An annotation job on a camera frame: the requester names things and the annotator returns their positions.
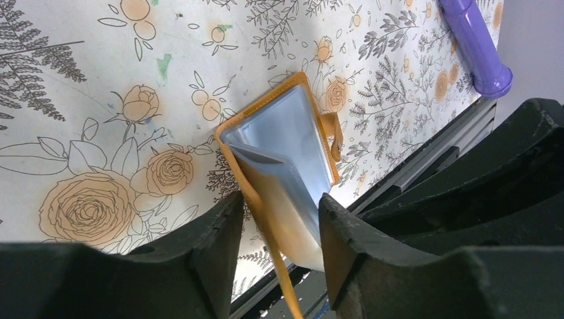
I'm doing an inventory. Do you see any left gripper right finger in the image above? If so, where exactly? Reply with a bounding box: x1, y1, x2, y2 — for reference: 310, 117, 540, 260
319, 194, 563, 318

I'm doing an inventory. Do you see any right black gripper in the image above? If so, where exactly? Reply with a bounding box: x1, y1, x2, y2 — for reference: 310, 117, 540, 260
360, 98, 563, 255

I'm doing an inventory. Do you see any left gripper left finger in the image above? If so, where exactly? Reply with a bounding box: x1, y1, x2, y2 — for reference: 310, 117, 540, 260
1, 191, 243, 318

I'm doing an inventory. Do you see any orange card holder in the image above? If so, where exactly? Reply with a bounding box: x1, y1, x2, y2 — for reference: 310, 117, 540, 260
215, 72, 343, 318

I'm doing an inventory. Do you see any purple cylinder tool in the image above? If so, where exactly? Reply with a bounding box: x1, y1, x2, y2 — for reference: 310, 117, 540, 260
440, 0, 513, 99

